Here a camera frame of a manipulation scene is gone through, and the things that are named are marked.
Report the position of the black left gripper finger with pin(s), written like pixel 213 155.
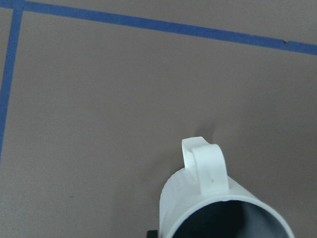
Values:
pixel 152 234

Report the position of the white cup with handle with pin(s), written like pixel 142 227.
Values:
pixel 201 200

